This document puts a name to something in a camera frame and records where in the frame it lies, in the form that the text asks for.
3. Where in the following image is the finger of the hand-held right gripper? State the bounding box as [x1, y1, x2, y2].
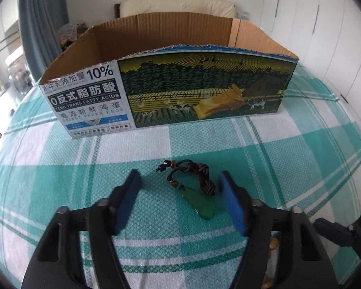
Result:
[314, 213, 361, 262]

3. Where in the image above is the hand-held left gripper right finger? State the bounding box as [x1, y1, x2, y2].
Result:
[218, 171, 354, 289]

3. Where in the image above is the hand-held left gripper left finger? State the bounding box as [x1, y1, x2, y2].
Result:
[19, 169, 143, 289]

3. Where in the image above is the green pendant with dark cord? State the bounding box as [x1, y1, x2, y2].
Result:
[157, 159, 220, 220]

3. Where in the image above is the barrel wooden bead bracelet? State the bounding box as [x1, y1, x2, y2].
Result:
[263, 237, 280, 289]

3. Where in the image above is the printed cardboard box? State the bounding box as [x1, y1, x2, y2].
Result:
[39, 12, 299, 139]

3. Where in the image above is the teal checked blanket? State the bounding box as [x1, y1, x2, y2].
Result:
[0, 63, 361, 289]

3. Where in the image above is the pile of clothes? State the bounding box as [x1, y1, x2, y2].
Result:
[57, 21, 90, 49]

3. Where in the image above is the glass sliding door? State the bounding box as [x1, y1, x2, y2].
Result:
[0, 0, 27, 137]

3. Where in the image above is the white wardrobe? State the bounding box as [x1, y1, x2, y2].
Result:
[253, 0, 361, 146]

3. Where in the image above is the blue-grey curtain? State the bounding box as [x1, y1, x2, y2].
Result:
[18, 0, 62, 82]

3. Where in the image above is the cream padded headboard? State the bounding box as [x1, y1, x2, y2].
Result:
[114, 0, 237, 19]

